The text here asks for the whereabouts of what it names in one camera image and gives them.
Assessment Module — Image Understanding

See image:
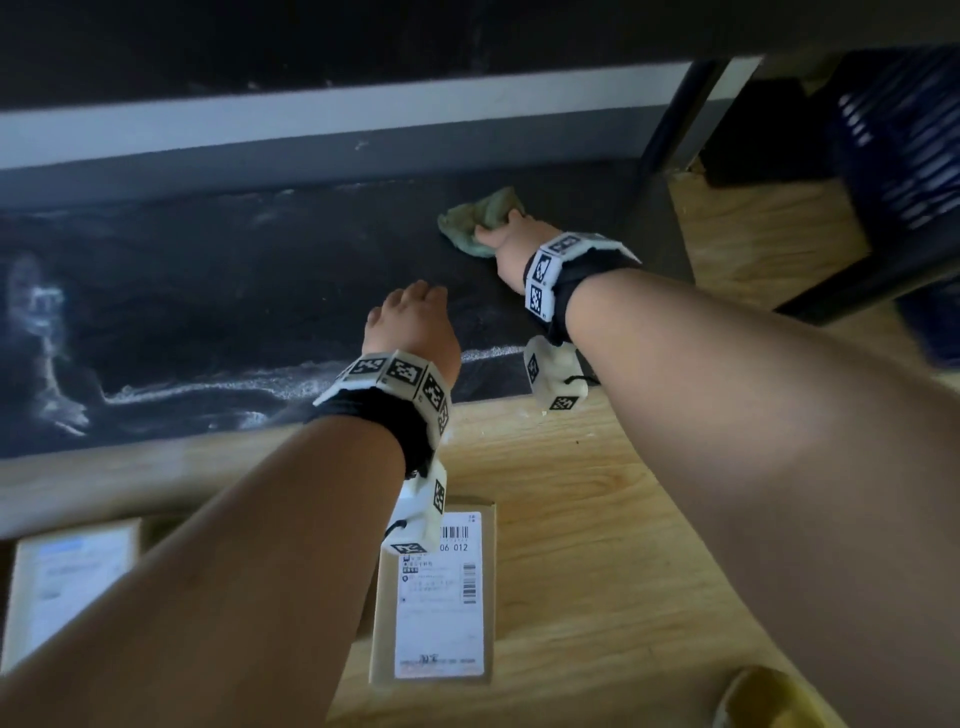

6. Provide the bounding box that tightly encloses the green and pink cleaning cloth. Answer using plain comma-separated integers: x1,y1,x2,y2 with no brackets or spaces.
437,187,526,260

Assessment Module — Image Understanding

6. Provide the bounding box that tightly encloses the person's right hand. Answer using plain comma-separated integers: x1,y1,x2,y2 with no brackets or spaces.
473,209,560,295

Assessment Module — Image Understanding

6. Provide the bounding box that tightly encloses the person's right forearm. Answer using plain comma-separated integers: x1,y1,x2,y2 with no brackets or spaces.
566,268,960,728

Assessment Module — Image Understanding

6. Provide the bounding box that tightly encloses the blue plastic crate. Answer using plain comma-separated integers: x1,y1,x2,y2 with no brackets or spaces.
824,48,960,369

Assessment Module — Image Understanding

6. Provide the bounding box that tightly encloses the brown cardboard box white label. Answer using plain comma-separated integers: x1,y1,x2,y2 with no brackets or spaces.
0,517,144,676
367,498,498,688

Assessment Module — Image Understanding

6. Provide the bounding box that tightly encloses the person's left forearm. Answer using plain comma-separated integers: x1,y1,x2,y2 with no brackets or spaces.
0,416,406,728

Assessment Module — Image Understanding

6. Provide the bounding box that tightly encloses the person's left hand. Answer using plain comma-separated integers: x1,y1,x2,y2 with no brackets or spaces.
362,281,463,388

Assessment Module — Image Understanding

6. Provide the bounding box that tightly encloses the black marker wristband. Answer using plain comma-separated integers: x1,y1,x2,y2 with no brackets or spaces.
313,348,453,478
522,230,643,346

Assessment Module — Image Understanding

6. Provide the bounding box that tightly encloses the person's yellow-green shoe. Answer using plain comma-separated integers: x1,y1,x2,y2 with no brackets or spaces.
712,663,830,728

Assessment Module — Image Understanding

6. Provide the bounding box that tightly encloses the dark metal shelf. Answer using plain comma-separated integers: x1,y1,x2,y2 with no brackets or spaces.
0,0,960,460

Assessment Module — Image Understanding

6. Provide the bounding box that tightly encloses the white marker cube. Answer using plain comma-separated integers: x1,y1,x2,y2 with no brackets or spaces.
522,335,590,412

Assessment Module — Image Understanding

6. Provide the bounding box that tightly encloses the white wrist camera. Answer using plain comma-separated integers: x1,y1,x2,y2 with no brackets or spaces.
380,457,449,556

